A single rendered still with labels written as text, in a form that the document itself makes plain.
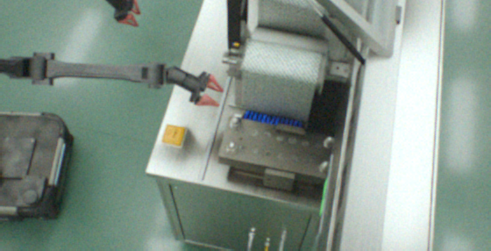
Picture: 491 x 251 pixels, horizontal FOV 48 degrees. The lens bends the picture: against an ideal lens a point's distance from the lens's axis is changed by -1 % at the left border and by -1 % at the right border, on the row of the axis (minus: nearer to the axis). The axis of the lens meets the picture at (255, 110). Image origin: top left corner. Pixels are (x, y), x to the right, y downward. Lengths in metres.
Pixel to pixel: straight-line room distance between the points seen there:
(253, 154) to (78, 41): 1.91
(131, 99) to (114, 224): 0.73
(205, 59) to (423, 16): 0.90
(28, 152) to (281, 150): 1.45
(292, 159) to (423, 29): 0.60
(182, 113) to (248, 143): 0.34
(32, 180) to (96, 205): 0.37
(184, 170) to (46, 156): 1.06
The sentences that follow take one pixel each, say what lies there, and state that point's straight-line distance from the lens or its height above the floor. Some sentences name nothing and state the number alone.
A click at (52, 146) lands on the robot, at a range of 2.92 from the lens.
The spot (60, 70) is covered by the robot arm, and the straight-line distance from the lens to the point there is 1.91.
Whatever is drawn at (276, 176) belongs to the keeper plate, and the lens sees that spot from 1.87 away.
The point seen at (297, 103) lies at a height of 1.14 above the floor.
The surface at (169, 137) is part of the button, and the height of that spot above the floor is 0.92.
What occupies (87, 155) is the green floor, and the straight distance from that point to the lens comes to 3.12.
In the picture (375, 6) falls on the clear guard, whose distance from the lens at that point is 1.39.
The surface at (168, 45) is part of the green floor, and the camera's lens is 3.42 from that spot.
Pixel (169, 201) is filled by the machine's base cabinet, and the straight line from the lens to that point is 2.24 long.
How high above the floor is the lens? 2.72
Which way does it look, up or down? 60 degrees down
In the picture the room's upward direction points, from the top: 3 degrees clockwise
